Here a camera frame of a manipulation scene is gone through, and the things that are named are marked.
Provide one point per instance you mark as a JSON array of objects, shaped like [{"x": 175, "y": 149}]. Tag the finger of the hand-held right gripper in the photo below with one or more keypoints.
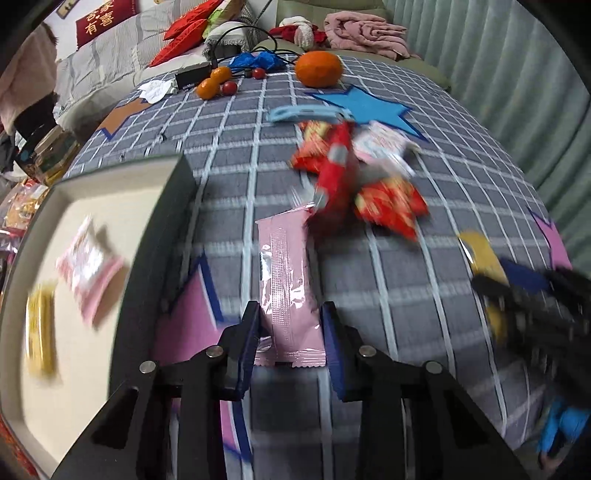
[
  {"x": 526, "y": 277},
  {"x": 503, "y": 297}
]

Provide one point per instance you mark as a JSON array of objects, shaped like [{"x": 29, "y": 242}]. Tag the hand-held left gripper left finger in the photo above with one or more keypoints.
[{"x": 247, "y": 341}]

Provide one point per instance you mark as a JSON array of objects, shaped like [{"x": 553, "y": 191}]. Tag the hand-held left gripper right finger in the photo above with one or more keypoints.
[{"x": 334, "y": 350}]

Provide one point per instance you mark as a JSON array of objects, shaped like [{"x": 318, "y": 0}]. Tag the yellow snack packet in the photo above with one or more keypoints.
[
  {"x": 482, "y": 256},
  {"x": 41, "y": 332}
]

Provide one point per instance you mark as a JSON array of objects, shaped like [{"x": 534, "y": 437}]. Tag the plain pink snack packet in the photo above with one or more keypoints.
[{"x": 286, "y": 277}]

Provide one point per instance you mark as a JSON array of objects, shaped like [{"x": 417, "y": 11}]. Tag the black box with white inside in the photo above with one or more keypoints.
[{"x": 147, "y": 277}]

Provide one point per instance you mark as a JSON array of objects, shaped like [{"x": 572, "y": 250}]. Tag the red puffy snack packet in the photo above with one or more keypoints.
[
  {"x": 311, "y": 150},
  {"x": 390, "y": 205}
]

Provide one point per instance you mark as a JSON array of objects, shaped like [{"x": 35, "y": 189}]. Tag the long red snack packet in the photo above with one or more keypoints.
[{"x": 334, "y": 175}]

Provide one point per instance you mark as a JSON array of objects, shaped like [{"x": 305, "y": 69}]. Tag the clear bag of snacks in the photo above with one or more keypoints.
[{"x": 21, "y": 212}]

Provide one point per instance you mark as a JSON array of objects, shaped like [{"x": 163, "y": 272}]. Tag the person's right hand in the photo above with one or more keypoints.
[{"x": 561, "y": 429}]

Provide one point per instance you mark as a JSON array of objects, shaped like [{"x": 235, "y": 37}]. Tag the pink and white snack packet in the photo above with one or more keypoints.
[
  {"x": 90, "y": 270},
  {"x": 383, "y": 143}
]

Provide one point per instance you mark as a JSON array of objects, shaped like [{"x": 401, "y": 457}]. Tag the pale green curtain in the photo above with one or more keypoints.
[{"x": 498, "y": 83}]

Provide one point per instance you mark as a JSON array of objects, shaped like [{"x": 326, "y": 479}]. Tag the green armchair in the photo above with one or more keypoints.
[{"x": 425, "y": 74}]

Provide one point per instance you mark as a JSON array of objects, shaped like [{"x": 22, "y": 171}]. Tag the light blue snack packet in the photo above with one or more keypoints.
[{"x": 300, "y": 113}]

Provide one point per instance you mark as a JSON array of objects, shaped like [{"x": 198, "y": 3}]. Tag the red cherry tomato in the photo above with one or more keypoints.
[
  {"x": 259, "y": 73},
  {"x": 229, "y": 87}
]

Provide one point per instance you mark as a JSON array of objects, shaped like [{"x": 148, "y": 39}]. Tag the small orange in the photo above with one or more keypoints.
[
  {"x": 206, "y": 88},
  {"x": 220, "y": 74}
]

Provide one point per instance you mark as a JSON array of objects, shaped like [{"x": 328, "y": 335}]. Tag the crumpled white paper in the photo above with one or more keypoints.
[{"x": 157, "y": 90}]

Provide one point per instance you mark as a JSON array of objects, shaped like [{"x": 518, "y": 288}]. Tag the black power adapter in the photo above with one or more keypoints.
[{"x": 191, "y": 77}]

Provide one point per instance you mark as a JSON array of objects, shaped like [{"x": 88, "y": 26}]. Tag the stack of boxes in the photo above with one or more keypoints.
[{"x": 46, "y": 154}]

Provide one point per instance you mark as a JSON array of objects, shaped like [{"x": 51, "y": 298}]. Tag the large orange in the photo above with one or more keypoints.
[{"x": 318, "y": 69}]

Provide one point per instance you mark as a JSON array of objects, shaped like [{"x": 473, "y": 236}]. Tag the blue plastic bag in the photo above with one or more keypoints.
[{"x": 256, "y": 60}]

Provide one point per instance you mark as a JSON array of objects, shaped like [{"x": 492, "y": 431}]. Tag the pink blanket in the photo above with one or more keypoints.
[{"x": 364, "y": 32}]

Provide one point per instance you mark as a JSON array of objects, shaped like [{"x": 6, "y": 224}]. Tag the grey striped sofa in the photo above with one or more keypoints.
[{"x": 115, "y": 60}]

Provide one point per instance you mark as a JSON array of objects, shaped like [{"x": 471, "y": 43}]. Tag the white and red plush toy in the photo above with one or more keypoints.
[{"x": 300, "y": 30}]

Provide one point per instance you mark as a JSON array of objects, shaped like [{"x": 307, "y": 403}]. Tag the green and white printed pillow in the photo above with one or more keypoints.
[{"x": 221, "y": 16}]

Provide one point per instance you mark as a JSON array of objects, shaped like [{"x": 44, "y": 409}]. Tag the dark red cushion gold print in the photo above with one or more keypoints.
[{"x": 106, "y": 21}]

